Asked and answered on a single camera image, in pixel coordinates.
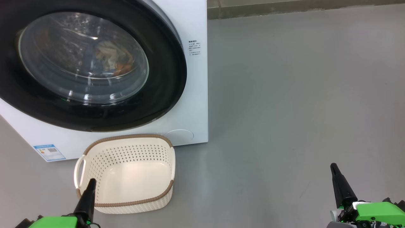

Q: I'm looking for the cream beige garment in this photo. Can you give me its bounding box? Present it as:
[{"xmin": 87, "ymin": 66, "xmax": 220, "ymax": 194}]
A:
[{"xmin": 94, "ymin": 41, "xmax": 128, "ymax": 69}]

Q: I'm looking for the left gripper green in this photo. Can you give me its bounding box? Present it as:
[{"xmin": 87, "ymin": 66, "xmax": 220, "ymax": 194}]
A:
[{"xmin": 14, "ymin": 178, "xmax": 97, "ymax": 228}]

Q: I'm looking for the cream perforated basket brown rim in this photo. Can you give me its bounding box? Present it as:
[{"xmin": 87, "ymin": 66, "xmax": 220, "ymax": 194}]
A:
[{"xmin": 73, "ymin": 134, "xmax": 176, "ymax": 215}]

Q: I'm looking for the black round glass washer door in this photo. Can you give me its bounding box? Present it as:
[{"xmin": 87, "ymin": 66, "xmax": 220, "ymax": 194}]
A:
[{"xmin": 0, "ymin": 0, "xmax": 188, "ymax": 133}]

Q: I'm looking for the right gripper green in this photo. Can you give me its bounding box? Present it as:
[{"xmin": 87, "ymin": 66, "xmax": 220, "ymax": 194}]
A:
[{"xmin": 330, "ymin": 163, "xmax": 405, "ymax": 227}]

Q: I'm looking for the orange garment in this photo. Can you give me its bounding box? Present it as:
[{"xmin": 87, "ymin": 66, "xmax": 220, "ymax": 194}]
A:
[{"xmin": 111, "ymin": 60, "xmax": 134, "ymax": 77}]

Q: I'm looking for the blue energy label sticker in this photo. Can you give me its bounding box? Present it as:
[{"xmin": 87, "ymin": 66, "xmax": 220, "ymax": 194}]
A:
[{"xmin": 33, "ymin": 144, "xmax": 66, "ymax": 162}]

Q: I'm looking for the white front-load washing machine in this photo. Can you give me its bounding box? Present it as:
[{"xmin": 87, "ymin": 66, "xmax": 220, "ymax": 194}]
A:
[{"xmin": 0, "ymin": 0, "xmax": 209, "ymax": 163}]

